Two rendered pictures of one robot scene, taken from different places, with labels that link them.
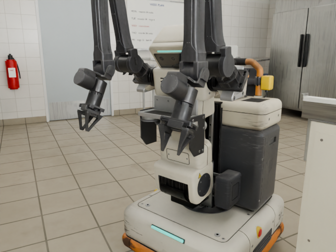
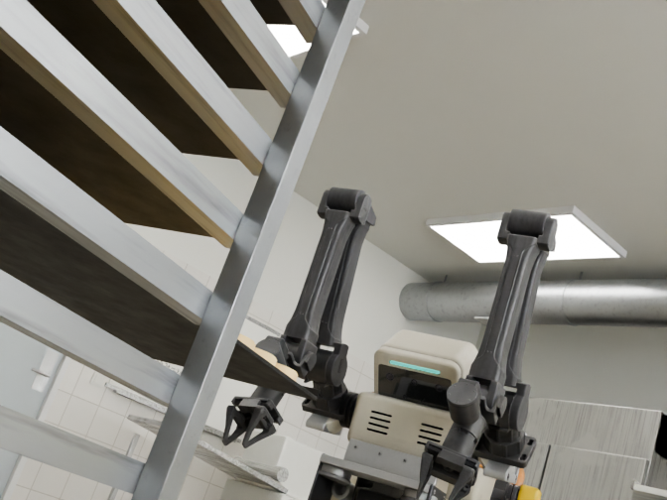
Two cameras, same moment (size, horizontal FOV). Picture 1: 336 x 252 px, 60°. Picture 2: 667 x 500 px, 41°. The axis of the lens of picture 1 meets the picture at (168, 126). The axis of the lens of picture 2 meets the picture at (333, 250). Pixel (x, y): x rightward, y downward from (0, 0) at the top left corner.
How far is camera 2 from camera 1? 0.99 m
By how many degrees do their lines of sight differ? 33
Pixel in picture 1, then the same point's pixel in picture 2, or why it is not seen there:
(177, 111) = (457, 441)
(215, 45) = (512, 375)
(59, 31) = not seen: outside the picture
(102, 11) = (332, 267)
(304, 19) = (538, 467)
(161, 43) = (403, 351)
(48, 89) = not seen: outside the picture
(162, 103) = (364, 455)
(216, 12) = (524, 330)
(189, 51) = (487, 364)
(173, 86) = (469, 397)
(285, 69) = not seen: outside the picture
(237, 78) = (521, 444)
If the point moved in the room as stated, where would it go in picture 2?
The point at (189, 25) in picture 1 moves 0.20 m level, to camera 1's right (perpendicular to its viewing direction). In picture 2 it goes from (497, 329) to (586, 365)
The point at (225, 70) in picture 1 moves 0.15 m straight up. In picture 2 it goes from (519, 417) to (537, 348)
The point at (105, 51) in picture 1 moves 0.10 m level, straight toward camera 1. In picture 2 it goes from (314, 327) to (333, 323)
